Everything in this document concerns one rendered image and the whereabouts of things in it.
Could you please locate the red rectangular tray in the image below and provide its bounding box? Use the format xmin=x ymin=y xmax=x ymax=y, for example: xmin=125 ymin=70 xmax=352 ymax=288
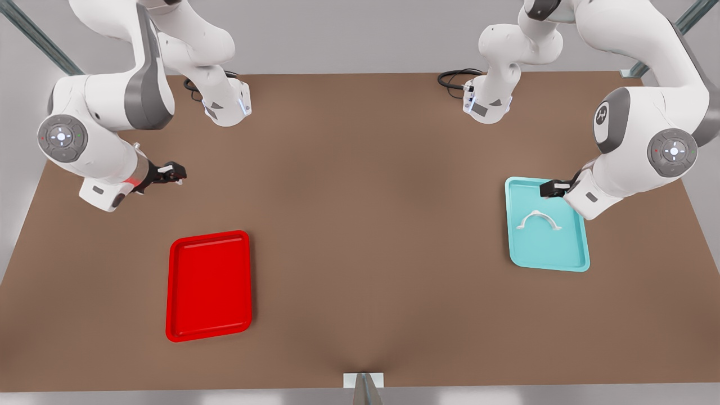
xmin=165 ymin=230 xmax=253 ymax=343

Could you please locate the white drainage pipe clamp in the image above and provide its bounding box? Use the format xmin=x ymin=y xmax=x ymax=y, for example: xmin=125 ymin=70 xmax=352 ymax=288
xmin=516 ymin=209 xmax=563 ymax=232

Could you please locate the silver frame post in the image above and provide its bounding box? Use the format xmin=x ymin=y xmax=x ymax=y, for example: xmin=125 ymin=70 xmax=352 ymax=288
xmin=344 ymin=372 xmax=385 ymax=405
xmin=0 ymin=0 xmax=85 ymax=77
xmin=620 ymin=0 xmax=720 ymax=79

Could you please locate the turquoise rectangular tray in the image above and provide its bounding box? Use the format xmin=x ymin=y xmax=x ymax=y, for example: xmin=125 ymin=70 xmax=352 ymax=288
xmin=505 ymin=177 xmax=591 ymax=273

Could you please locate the black cable loop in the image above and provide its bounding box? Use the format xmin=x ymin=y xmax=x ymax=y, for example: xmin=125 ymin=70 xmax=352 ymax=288
xmin=183 ymin=70 xmax=239 ymax=103
xmin=438 ymin=69 xmax=485 ymax=100

